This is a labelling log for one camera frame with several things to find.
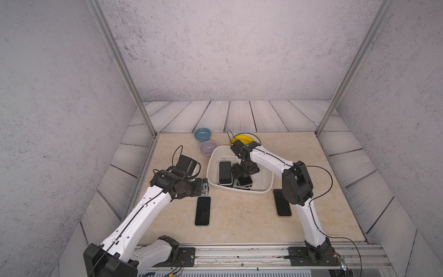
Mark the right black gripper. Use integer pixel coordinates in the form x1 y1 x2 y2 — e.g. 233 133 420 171
229 160 258 178

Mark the black phone pink case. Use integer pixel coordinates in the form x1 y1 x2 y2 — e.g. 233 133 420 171
236 176 253 189

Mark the white plastic storage box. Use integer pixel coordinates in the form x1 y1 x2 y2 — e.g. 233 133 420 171
206 145 274 194

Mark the black phone white case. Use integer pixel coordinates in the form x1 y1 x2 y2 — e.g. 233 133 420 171
219 161 233 187

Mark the black phone light blue case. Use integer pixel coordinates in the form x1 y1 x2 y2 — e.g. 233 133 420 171
195 196 211 226

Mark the black phone cream case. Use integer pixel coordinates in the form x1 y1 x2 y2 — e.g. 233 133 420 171
273 189 292 217

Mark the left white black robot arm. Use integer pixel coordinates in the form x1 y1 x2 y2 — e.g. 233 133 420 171
83 168 209 277

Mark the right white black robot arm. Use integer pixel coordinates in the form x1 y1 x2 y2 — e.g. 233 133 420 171
230 140 335 264

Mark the plate with yellow bananas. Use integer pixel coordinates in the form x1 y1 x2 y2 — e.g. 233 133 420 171
229 133 262 145

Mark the purple ceramic bowl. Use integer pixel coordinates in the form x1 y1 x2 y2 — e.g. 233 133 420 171
199 140 218 157

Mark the blue ceramic bowl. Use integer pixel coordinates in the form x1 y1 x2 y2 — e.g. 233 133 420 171
194 128 212 143

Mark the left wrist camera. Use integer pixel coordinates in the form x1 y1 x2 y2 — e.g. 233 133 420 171
171 155 201 180

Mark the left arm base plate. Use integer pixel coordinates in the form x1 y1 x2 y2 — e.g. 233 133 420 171
155 247 196 268

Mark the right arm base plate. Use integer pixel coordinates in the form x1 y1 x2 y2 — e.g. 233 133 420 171
284 247 340 267

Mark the aluminium mounting rail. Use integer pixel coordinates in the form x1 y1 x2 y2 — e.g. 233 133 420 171
152 242 396 277

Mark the right metal frame post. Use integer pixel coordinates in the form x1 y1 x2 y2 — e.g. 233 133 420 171
315 0 393 138

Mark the metal frame post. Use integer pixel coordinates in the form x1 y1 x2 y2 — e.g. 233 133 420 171
315 0 393 138
86 0 157 137

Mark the left metal frame post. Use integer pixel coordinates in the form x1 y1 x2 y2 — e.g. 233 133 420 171
86 0 157 137

